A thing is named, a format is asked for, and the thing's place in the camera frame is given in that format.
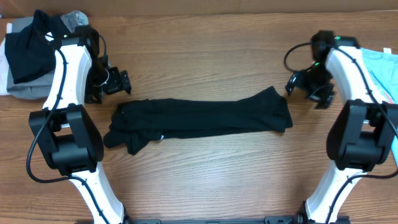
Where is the light blue t-shirt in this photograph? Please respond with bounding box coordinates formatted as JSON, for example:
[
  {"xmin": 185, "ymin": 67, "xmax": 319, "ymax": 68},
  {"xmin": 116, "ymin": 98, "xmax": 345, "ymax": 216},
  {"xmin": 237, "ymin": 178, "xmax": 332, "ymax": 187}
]
[{"xmin": 360, "ymin": 47, "xmax": 398, "ymax": 167}]

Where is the folded black shirt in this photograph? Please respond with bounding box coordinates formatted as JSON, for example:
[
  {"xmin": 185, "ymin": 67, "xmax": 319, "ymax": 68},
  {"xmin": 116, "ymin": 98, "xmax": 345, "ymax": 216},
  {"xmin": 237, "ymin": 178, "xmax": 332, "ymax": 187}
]
[{"xmin": 5, "ymin": 10, "xmax": 70, "ymax": 84}]

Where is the folded white shirt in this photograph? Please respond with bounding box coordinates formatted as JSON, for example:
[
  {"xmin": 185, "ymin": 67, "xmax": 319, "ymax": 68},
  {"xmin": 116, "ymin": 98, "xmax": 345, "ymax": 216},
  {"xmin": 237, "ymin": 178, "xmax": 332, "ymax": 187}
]
[{"xmin": 0, "ymin": 38, "xmax": 9, "ymax": 96}]

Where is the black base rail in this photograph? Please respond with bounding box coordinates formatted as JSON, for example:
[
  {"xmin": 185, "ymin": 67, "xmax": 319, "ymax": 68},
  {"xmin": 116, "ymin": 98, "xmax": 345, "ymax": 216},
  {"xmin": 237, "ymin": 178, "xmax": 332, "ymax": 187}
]
[{"xmin": 74, "ymin": 214, "xmax": 352, "ymax": 224}]

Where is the black t-shirt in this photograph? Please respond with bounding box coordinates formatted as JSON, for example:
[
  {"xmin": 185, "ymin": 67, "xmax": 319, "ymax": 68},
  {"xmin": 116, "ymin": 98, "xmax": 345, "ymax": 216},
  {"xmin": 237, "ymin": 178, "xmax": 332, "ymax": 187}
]
[{"xmin": 103, "ymin": 86, "xmax": 293, "ymax": 155}]

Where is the folded grey shirt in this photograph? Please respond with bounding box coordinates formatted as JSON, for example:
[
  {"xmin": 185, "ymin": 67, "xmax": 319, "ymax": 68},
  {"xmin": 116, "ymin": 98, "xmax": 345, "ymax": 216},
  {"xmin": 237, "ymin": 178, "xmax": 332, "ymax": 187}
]
[{"xmin": 7, "ymin": 11, "xmax": 89, "ymax": 100}]

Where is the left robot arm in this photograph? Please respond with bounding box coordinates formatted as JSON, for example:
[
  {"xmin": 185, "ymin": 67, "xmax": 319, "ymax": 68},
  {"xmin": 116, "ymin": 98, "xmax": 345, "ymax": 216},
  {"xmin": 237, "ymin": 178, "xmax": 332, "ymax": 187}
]
[{"xmin": 26, "ymin": 26, "xmax": 132, "ymax": 223}]

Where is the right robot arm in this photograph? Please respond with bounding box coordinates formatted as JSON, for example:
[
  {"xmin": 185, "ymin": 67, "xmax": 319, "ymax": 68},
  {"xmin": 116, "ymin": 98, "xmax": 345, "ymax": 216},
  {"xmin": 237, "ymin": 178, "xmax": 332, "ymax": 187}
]
[{"xmin": 264, "ymin": 30, "xmax": 397, "ymax": 224}]

